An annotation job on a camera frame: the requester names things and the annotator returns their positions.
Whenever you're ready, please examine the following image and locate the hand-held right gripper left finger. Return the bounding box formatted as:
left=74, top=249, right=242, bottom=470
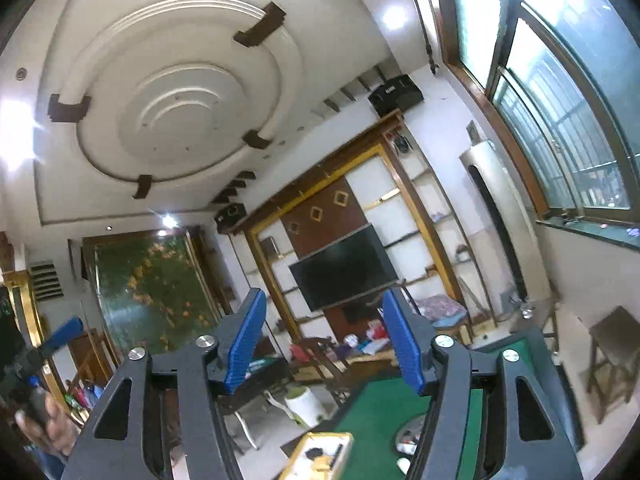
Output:
left=60, top=287, right=268, bottom=480

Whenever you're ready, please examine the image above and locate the standing white air conditioner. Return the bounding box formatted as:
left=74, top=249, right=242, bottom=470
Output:
left=459, top=141, right=553, bottom=306

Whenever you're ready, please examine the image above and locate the gold lined white box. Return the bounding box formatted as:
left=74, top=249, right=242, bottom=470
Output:
left=280, top=430, right=356, bottom=480

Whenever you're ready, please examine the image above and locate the person's left hand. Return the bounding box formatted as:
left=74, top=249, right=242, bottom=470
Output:
left=14, top=390, right=78, bottom=458

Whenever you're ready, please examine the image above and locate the small wooden side table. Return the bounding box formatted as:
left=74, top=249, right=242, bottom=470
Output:
left=520, top=295, right=562, bottom=357

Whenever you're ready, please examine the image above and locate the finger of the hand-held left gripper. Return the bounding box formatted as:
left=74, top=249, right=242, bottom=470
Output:
left=37, top=316, right=85, bottom=361

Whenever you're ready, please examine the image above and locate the tall back wooden chair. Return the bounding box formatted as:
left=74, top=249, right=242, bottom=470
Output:
left=292, top=335, right=351, bottom=406

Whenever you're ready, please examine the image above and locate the black wall speaker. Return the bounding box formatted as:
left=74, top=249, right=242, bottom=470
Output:
left=215, top=203, right=248, bottom=233
left=367, top=74, right=423, bottom=118

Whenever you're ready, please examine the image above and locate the black flat television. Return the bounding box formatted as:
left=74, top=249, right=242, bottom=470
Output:
left=288, top=223, right=399, bottom=313

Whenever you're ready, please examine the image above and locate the floral wall painting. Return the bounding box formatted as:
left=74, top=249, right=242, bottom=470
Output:
left=82, top=230, right=223, bottom=356

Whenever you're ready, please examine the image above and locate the round grey table control panel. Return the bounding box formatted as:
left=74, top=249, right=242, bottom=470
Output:
left=394, top=415, right=432, bottom=457

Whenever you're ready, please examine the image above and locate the wooden stool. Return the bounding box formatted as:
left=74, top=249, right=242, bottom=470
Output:
left=585, top=305, right=640, bottom=423

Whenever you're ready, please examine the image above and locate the person's dark blue clothing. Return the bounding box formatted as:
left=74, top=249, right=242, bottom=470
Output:
left=20, top=447, right=68, bottom=480

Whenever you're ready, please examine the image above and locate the wooden sideboard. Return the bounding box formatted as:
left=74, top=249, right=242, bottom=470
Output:
left=65, top=330, right=121, bottom=411

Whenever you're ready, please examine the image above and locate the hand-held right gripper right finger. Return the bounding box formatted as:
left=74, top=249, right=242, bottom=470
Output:
left=382, top=287, right=583, bottom=480

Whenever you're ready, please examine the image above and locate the white green waste bin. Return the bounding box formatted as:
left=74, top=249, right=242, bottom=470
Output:
left=285, top=385, right=326, bottom=428

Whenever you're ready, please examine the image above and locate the metal framed window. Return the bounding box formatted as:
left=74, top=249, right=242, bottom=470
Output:
left=440, top=0, right=640, bottom=241

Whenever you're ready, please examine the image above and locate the wall vent grille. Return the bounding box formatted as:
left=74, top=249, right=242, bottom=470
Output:
left=29, top=259, right=66, bottom=302

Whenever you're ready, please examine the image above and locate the wooden wall shelf unit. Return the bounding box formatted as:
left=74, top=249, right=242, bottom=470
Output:
left=242, top=112, right=496, bottom=342

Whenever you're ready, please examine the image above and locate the floral blanket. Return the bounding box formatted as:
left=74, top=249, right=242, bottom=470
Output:
left=410, top=296, right=471, bottom=329

